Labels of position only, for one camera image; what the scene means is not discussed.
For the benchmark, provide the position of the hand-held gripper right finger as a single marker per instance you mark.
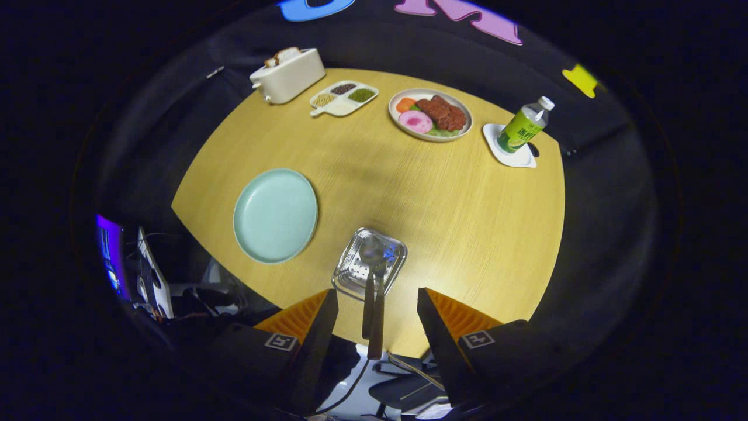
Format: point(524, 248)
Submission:
point(441, 351)

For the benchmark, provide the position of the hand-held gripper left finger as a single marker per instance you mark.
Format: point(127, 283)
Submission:
point(318, 351)

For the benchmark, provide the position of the black office chair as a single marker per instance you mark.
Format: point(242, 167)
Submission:
point(403, 392)

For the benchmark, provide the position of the perforated metal drain basket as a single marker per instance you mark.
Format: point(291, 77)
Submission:
point(350, 275)

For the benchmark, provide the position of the light green plate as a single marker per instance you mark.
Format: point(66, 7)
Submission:
point(274, 216)

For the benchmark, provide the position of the white flat device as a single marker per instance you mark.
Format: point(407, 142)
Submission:
point(156, 280)

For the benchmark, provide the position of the white square coaster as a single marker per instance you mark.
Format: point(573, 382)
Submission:
point(520, 159)

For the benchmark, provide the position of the green lettuce leaf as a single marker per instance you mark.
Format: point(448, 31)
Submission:
point(444, 134)

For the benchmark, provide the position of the glowing computer monitor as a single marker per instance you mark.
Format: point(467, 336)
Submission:
point(111, 257)

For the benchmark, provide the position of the white oval food plate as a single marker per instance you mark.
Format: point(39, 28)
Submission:
point(397, 126)

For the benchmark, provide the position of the pink round food slice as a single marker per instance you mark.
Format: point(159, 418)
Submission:
point(416, 121)

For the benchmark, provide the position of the green label drink bottle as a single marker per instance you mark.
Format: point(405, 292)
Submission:
point(523, 127)

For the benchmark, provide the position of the brown meat slices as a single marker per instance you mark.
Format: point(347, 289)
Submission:
point(444, 113)

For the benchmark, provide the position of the white divided condiment tray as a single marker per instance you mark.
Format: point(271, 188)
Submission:
point(342, 105)

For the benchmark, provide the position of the orange tomato slice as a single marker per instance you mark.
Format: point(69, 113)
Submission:
point(405, 104)

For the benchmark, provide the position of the white toaster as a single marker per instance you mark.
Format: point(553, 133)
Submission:
point(289, 82)

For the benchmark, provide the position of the toast slice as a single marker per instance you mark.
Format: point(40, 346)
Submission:
point(287, 55)
point(270, 61)

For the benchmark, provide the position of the small white tag clip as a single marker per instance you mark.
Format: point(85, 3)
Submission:
point(215, 72)

